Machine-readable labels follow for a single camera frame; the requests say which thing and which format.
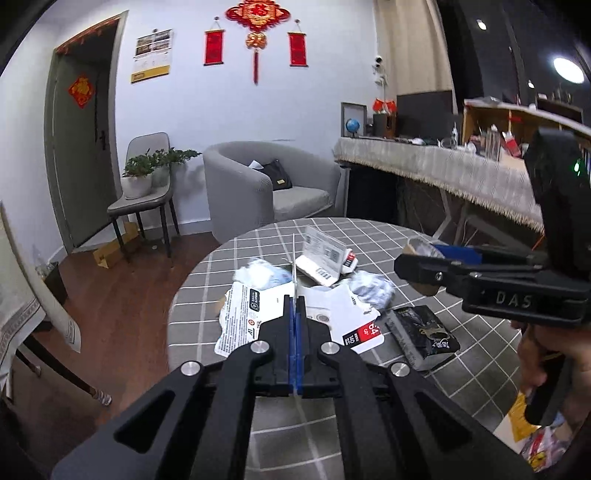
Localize small blue globe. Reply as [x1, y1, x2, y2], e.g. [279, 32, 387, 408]
[345, 118, 361, 138]

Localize white printed paper packaging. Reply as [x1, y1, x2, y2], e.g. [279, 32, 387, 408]
[214, 282, 295, 358]

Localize cardboard box on floor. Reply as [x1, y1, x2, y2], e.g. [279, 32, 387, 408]
[93, 221, 141, 269]

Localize black snack packet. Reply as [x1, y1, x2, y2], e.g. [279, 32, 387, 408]
[385, 305, 460, 372]

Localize white box with qr label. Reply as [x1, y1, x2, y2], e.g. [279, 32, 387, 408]
[295, 226, 346, 287]

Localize beige tablecloth on dining table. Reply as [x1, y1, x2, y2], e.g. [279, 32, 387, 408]
[0, 205, 82, 390]

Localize grey dining chair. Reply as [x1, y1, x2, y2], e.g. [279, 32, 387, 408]
[107, 132, 179, 261]

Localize red Chinese knot decoration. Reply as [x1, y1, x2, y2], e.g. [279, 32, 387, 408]
[225, 0, 290, 85]

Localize wooden shelf organizer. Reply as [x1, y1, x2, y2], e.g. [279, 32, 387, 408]
[461, 97, 590, 161]

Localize grey armchair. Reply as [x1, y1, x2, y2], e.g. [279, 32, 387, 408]
[204, 141, 341, 244]

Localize white security camera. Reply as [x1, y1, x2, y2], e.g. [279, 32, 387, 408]
[372, 55, 387, 86]

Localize beige curtain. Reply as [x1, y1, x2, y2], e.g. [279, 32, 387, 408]
[374, 0, 455, 100]

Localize grey checked tablecloth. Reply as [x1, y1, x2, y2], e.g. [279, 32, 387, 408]
[166, 217, 537, 480]

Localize right red hanging scroll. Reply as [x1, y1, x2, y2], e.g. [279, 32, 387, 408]
[287, 19, 308, 68]

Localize long side table beige cloth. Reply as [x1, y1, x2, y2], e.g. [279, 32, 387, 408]
[334, 137, 544, 233]

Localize red fu door sticker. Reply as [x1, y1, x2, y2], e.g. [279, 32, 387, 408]
[68, 75, 95, 109]

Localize wall calendar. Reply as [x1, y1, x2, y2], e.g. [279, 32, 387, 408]
[130, 29, 173, 84]

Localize black monitor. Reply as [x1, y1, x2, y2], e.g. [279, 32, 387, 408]
[396, 90, 461, 140]

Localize red white memory card package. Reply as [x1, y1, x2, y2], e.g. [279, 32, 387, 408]
[297, 283, 385, 354]

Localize white tissue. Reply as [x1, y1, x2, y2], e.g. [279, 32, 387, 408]
[233, 258, 293, 291]
[349, 270, 394, 311]

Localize small red flags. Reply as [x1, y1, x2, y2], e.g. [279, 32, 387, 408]
[372, 98, 397, 115]

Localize black handbag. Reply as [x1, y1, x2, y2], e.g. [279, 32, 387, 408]
[259, 159, 293, 191]

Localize person's right hand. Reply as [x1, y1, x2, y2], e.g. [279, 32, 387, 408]
[518, 325, 591, 431]

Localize picture frame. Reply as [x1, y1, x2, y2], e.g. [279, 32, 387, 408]
[341, 102, 367, 138]

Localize dark grey door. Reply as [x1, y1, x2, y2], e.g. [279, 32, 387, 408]
[44, 12, 127, 254]

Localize potted green plant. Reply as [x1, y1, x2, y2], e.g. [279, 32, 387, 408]
[122, 147, 200, 200]

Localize left red hanging scroll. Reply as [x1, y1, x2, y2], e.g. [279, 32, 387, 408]
[204, 16, 224, 66]

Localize red hanging scroll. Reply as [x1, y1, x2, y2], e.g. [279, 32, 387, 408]
[204, 16, 224, 66]
[287, 19, 308, 68]

